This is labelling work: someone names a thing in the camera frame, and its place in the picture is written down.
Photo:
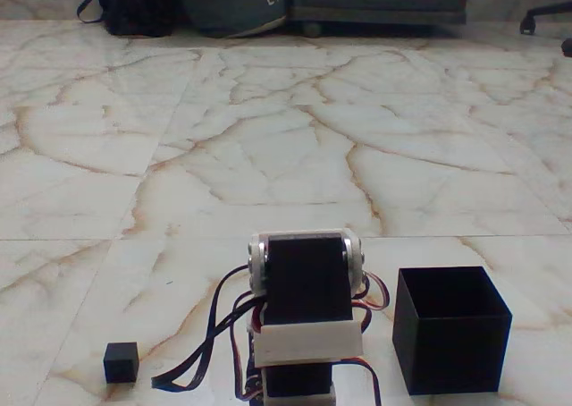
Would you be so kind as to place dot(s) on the small black cube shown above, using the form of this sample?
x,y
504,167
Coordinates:
x,y
120,363

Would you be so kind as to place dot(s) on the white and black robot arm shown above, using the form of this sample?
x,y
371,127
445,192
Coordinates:
x,y
308,281

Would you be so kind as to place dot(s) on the black box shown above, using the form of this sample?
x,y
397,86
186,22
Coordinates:
x,y
451,352

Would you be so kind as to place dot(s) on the grey printed bag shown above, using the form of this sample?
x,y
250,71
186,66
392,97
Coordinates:
x,y
232,8

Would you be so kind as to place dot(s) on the black backpack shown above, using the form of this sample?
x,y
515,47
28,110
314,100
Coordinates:
x,y
138,8

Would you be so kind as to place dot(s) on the black office chair leg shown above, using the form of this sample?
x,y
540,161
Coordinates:
x,y
543,11

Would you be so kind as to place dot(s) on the black chair caster wheel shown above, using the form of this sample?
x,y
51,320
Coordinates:
x,y
567,47

